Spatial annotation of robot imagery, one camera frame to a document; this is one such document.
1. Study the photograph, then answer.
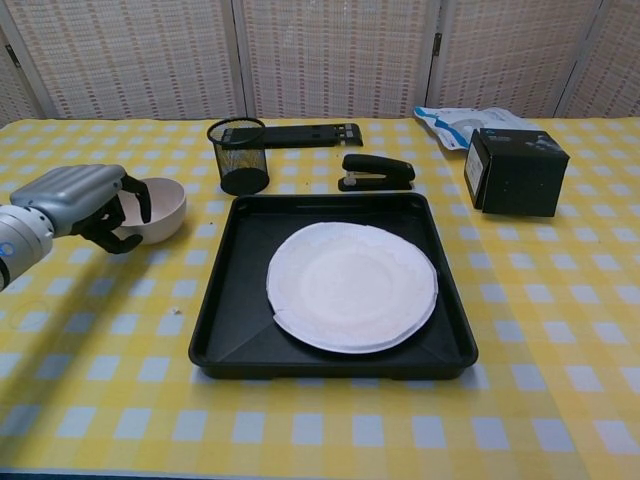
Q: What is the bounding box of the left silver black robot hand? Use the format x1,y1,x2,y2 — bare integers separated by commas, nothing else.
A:
9,163,153,255

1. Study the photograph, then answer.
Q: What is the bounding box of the beige plastic bowl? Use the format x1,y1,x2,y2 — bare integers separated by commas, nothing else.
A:
112,177,189,246

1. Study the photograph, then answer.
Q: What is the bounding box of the white paper plate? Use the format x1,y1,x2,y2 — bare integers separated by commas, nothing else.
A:
265,222,440,355

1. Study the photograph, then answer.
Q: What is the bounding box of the black square plastic tray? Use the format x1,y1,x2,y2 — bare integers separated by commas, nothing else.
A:
187,193,480,381

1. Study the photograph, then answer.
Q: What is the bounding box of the black mesh pen holder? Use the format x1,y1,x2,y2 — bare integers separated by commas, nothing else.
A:
206,117,272,197

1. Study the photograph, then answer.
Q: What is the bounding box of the black folding laptop stand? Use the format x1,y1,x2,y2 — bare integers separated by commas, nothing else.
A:
222,123,366,149

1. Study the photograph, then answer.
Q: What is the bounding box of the yellow white checkered tablecloth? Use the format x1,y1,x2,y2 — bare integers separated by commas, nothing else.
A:
429,116,640,480
0,117,566,480

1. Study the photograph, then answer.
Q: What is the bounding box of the beige woven folding screen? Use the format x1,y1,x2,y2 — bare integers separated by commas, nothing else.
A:
0,0,640,122

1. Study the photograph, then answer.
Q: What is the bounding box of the black stapler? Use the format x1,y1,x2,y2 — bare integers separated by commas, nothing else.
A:
337,153,416,192

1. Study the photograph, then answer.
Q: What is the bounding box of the white blue mask package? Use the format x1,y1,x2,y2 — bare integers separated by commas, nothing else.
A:
412,105,537,152

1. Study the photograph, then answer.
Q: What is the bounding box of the black cardboard box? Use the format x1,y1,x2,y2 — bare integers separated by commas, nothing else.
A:
462,127,572,218

